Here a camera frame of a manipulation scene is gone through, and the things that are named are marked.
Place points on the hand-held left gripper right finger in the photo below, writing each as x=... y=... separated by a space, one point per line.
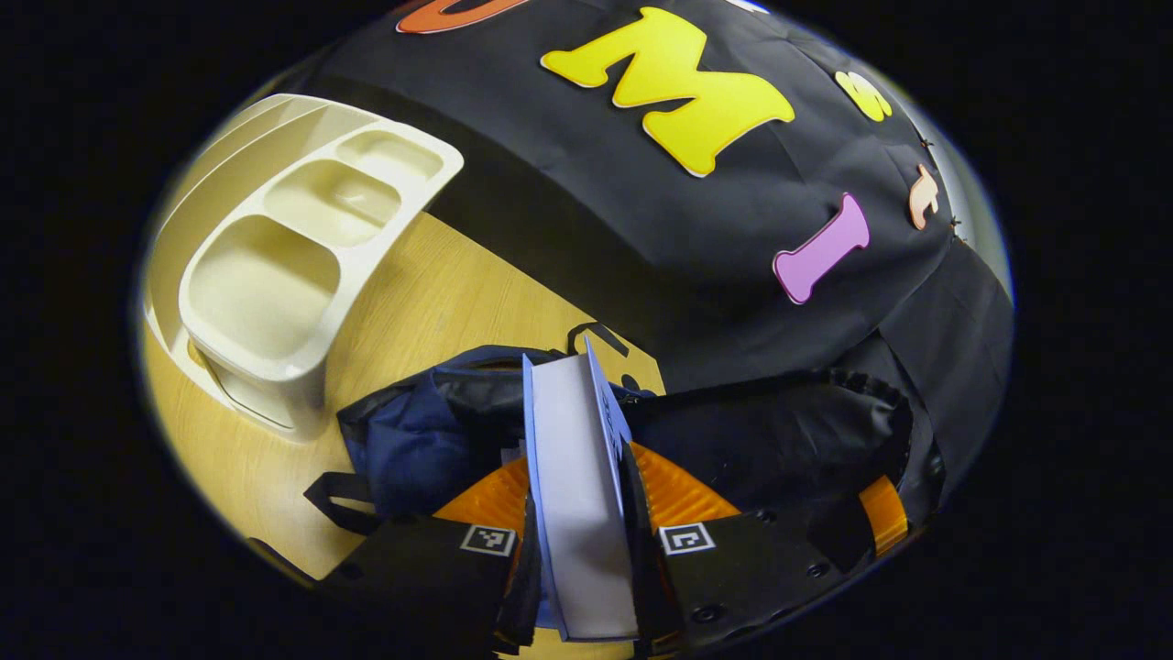
x=733 y=568

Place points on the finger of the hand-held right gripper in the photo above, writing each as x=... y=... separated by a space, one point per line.
x=884 y=513

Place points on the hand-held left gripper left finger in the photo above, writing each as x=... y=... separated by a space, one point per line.
x=431 y=568

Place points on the blue schoolbag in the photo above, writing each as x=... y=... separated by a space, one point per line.
x=403 y=449

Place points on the grey-blue book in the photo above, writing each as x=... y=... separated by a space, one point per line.
x=577 y=477

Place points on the cream plastic bookshelf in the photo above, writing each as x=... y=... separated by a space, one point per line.
x=266 y=293

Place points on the black backdrop cloth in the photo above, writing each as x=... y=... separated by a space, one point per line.
x=641 y=247

